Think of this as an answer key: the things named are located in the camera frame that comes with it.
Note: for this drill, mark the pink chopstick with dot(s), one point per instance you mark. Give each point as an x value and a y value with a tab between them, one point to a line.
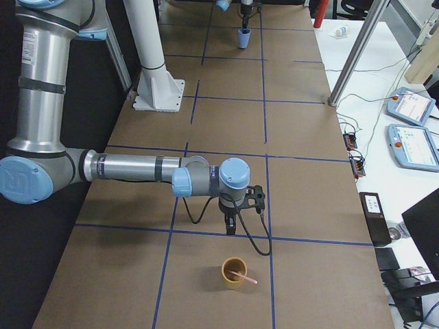
243	277

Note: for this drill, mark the teach pendant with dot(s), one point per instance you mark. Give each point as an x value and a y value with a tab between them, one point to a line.
413	147
410	106

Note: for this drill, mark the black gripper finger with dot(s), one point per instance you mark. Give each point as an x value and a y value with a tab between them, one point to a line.
244	22
230	225

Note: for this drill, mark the aluminium frame post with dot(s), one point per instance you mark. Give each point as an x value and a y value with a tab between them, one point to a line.
376	11

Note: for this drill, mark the yellow ribbed cup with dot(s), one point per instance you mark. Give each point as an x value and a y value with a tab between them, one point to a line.
231	269

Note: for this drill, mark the teach pendant near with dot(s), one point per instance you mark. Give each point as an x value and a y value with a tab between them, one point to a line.
413	147

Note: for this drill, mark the black monitor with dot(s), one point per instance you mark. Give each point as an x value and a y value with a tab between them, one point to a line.
421	220

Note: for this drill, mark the white camera pole base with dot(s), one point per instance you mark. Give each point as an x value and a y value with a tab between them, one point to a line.
157	89

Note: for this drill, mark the white small bottle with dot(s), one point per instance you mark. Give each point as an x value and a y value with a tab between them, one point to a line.
340	32

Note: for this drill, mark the orange connector board near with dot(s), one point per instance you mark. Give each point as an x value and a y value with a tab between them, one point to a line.
357	162

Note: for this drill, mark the blue ribbed paper cup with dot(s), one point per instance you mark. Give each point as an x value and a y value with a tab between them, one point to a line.
244	35

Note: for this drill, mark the teach pendant far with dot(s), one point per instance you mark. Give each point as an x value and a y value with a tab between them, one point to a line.
410	106

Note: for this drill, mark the red cylinder bottle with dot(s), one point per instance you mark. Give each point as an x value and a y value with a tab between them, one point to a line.
322	7

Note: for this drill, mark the black box with white label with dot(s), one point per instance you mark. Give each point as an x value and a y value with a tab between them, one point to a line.
375	219

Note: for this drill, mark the orange connector board far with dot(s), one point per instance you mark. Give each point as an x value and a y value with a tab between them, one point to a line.
349	135

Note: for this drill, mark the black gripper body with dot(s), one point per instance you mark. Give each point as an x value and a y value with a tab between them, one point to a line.
245	9
227	212

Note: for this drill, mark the orange connector board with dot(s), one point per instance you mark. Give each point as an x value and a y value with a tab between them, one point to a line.
357	162
349	135

